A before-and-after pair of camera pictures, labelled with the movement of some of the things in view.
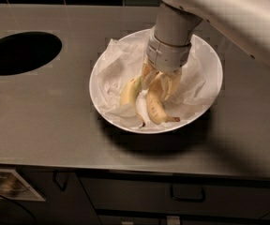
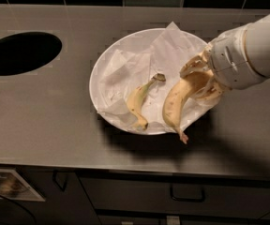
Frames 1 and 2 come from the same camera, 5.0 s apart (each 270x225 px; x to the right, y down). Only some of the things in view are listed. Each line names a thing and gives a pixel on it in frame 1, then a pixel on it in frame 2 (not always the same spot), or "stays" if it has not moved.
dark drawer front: x=260 y=195 stays
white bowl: x=124 y=58 stays
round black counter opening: x=21 y=52 stays
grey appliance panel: x=8 y=183 stays
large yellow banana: x=155 y=104 -> x=177 y=93
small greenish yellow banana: x=129 y=91 -> x=134 y=99
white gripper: x=167 y=56 -> x=230 y=60
